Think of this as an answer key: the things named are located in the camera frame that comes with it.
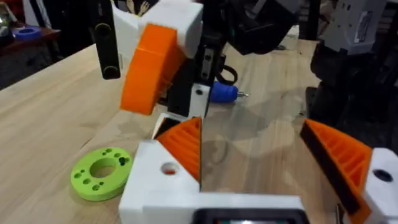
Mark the white box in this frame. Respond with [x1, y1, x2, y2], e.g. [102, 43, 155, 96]
[279, 24, 300, 52]

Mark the blue tape roll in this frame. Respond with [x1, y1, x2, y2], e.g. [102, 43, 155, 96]
[12, 26, 43, 42]

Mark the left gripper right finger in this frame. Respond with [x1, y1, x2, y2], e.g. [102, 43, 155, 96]
[299, 118, 398, 224]

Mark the black cable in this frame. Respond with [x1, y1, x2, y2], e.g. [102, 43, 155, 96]
[215, 54, 239, 86]

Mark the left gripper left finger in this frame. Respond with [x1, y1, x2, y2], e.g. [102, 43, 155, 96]
[118, 113, 203, 224]

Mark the green disc with holes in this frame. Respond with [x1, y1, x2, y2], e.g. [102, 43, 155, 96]
[70, 146, 134, 202]

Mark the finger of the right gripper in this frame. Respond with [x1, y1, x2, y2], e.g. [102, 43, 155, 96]
[119, 0, 205, 116]
[111, 2, 141, 71]

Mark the dark side table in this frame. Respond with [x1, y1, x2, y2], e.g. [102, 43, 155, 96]
[0, 27, 62, 91]

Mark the blue electric screwdriver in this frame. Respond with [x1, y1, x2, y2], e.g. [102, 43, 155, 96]
[209, 81, 251, 104]

